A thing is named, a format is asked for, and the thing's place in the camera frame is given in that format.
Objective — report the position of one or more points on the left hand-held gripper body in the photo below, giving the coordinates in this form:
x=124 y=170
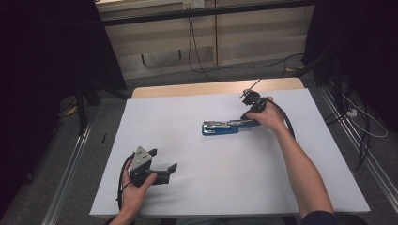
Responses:
x=140 y=162

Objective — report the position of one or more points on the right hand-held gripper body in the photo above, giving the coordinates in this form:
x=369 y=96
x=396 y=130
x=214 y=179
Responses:
x=254 y=101

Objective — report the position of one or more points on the blue stapler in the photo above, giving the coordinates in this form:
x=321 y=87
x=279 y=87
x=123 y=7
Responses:
x=219 y=128

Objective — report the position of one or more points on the person's right hand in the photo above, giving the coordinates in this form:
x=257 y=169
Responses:
x=269 y=118

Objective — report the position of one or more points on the person's left hand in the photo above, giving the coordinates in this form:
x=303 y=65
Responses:
x=134 y=197

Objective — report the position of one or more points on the white table sheet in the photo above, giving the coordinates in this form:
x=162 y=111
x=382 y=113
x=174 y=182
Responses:
x=203 y=187

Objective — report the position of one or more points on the small black floor stick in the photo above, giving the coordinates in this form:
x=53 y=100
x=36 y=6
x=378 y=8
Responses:
x=104 y=138

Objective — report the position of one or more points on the yellow floor tape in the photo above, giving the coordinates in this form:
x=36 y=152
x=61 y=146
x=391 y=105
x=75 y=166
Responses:
x=297 y=67
x=72 y=111

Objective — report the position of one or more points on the wooden table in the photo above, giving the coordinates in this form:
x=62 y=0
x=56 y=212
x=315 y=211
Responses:
x=194 y=89

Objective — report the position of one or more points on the black metal stand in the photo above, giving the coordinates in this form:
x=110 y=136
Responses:
x=83 y=103
x=336 y=78

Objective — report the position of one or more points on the white power strip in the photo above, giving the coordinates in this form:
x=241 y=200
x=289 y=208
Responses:
x=352 y=112

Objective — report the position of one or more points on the black metal crossbar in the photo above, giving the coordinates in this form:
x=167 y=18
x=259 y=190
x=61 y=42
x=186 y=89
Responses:
x=203 y=12

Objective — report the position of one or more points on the black curtain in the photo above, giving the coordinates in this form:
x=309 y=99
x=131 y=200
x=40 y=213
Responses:
x=359 y=47
x=40 y=62

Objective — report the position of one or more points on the beige wall cabinet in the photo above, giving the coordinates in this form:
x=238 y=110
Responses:
x=250 y=40

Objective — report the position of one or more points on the aluminium floor rail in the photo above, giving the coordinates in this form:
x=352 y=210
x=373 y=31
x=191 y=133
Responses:
x=67 y=175
x=359 y=146

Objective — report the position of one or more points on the white wall socket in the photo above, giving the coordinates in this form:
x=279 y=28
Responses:
x=193 y=3

